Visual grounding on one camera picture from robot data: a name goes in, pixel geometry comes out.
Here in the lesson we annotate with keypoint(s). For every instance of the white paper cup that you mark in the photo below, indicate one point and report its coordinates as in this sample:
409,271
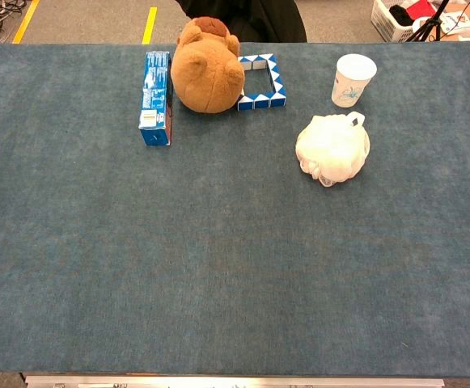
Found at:
352,78

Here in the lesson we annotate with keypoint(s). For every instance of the aluminium table edge rail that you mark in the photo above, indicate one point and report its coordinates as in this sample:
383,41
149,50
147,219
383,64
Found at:
234,381

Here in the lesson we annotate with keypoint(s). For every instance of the blue white snake puzzle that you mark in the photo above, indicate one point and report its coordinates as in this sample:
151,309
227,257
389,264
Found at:
277,83

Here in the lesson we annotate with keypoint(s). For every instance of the black tripod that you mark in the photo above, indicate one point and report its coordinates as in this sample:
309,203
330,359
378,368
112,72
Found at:
426,26

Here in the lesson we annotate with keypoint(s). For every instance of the white mesh bath sponge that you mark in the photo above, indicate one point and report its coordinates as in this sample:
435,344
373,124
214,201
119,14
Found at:
333,147

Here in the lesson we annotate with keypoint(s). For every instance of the blue-grey felt table cloth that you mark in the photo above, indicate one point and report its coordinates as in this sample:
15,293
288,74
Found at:
218,242

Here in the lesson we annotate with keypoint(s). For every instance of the brown plush bear toy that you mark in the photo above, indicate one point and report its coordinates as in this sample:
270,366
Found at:
208,77

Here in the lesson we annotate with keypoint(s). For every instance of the blue toothpaste box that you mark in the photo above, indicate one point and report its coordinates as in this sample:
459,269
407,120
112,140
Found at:
155,101

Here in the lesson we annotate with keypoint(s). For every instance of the white plastic laundry basket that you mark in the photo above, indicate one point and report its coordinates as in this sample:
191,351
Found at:
392,24

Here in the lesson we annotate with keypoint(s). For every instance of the white printed plastic bag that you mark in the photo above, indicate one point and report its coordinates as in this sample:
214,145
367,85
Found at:
455,22

